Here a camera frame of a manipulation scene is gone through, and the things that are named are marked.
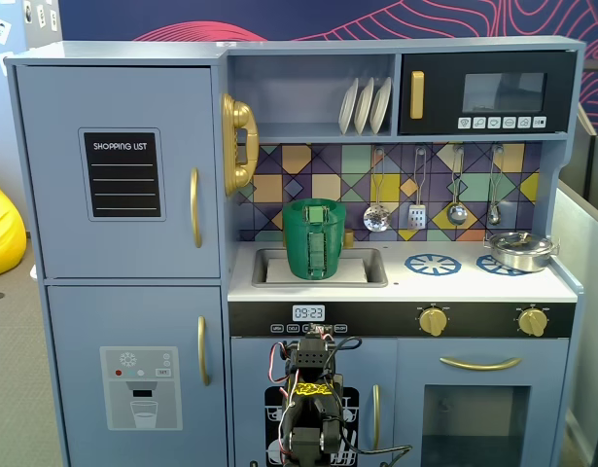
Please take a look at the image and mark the steel pot lid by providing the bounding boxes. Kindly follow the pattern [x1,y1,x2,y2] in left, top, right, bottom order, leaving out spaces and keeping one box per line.
[488,232,553,253]

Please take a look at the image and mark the green ribbed container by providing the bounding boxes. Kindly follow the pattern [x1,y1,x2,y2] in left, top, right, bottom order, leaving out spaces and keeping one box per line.
[282,216,348,282]

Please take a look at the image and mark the metal skimmer spoon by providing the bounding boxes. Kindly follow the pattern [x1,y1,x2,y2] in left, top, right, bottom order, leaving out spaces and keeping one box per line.
[362,147,393,234]

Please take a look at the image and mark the grey toy sink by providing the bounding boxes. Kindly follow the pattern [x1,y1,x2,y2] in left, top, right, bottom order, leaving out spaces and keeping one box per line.
[252,246,390,288]

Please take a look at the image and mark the metal slotted spatula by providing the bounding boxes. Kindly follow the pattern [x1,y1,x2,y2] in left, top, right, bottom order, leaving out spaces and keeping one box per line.
[407,147,429,230]

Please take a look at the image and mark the gold toy telephone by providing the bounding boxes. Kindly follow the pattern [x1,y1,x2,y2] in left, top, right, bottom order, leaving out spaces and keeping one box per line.
[221,92,260,197]

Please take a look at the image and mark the white toy plate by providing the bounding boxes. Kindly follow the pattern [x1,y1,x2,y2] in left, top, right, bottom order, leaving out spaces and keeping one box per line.
[369,76,393,135]
[338,77,361,136]
[354,76,376,136]

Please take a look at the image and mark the metal ladle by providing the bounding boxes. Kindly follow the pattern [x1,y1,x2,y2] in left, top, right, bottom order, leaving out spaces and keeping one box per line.
[446,144,469,227]

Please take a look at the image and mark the gold stove knob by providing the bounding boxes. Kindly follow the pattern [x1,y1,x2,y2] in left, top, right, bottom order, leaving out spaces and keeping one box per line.
[516,306,548,338]
[418,305,449,337]

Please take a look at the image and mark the blue dishwasher door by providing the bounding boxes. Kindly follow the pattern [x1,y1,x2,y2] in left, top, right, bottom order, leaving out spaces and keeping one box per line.
[229,338,398,467]

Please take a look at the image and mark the blue toy kitchen unit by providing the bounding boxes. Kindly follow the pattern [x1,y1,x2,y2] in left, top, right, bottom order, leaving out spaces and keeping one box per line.
[4,36,587,467]

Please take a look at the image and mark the black shopping list board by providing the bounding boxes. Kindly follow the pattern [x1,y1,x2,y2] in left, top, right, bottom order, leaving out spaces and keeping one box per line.
[78,127,166,223]

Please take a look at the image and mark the small metal spoon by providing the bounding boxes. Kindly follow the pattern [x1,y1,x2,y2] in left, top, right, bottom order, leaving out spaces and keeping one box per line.
[487,144,505,226]

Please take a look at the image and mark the blue oven door with window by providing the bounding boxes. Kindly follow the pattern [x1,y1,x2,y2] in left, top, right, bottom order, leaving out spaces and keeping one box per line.
[396,339,570,467]

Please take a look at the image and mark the black microwave door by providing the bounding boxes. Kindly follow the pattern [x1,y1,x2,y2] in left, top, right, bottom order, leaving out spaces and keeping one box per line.
[398,51,578,136]

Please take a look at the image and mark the steel toy pot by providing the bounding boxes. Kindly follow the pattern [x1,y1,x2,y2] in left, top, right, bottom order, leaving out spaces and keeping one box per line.
[482,235,561,273]

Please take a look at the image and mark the blue freezer door with dispenser print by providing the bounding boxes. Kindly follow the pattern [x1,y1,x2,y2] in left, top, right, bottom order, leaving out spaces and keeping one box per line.
[45,284,229,467]

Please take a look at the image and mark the large blue fridge door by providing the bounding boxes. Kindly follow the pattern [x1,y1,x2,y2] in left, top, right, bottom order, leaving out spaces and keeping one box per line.
[15,65,222,279]

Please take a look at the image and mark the grey partition panel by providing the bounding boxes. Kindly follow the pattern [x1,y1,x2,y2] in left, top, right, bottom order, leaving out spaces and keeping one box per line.
[553,130,598,467]

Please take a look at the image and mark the yellow bean bag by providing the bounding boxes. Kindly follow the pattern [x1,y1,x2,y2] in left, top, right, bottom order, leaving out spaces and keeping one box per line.
[0,175,27,280]

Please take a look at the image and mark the gold fridge door handle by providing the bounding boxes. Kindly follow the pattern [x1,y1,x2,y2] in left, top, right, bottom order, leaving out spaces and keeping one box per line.
[189,167,203,249]

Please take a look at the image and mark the red white servo wires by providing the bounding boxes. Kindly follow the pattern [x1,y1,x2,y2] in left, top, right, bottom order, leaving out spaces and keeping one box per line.
[268,340,299,408]

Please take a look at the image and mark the gold freezer door handle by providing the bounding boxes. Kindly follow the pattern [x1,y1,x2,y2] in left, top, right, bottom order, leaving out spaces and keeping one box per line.
[196,315,212,387]

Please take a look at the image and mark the gold microwave handle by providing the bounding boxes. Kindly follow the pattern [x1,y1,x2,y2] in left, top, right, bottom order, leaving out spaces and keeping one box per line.
[409,70,425,121]

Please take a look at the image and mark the gold dishwasher door handle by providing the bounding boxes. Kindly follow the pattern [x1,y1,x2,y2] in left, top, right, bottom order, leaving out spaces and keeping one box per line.
[371,383,382,451]

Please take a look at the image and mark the gold oven door handle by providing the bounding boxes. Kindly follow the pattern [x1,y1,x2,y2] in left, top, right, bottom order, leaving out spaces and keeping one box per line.
[439,356,522,373]

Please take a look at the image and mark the black power cable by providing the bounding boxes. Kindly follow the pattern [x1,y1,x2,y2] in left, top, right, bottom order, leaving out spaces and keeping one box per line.
[350,443,413,459]

